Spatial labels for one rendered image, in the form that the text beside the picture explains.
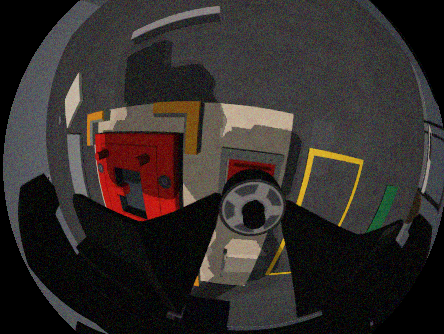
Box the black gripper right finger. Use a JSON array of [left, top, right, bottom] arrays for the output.
[[280, 200, 404, 317]]

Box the yellow rectangular outline on table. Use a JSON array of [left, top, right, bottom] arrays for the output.
[[266, 148, 363, 275]]

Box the cream flat rectangular panel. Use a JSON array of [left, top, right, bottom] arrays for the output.
[[65, 71, 84, 128]]

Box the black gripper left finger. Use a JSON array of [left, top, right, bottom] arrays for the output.
[[73, 192, 221, 316]]

